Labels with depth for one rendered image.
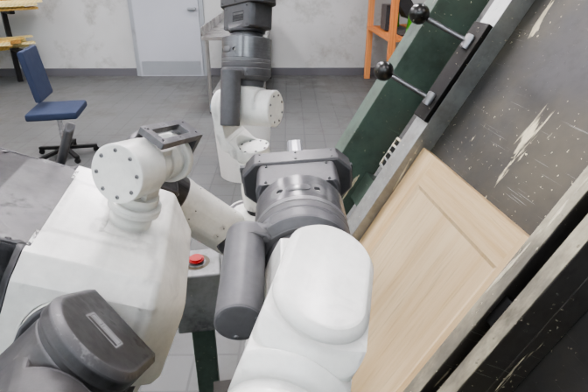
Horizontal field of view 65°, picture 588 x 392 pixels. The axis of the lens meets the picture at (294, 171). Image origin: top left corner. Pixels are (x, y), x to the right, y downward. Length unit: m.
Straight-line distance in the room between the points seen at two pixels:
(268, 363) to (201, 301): 0.96
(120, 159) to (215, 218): 0.37
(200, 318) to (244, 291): 0.94
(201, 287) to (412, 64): 0.74
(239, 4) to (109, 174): 0.42
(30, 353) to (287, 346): 0.22
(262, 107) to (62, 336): 0.51
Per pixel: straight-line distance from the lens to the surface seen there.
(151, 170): 0.52
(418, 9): 0.91
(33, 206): 0.60
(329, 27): 7.54
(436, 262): 0.77
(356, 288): 0.31
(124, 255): 0.55
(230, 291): 0.33
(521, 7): 0.94
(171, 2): 7.63
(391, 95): 1.12
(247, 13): 0.82
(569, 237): 0.56
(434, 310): 0.75
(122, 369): 0.42
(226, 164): 3.77
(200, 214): 0.84
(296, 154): 0.50
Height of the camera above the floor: 1.63
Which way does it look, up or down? 24 degrees down
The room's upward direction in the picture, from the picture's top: straight up
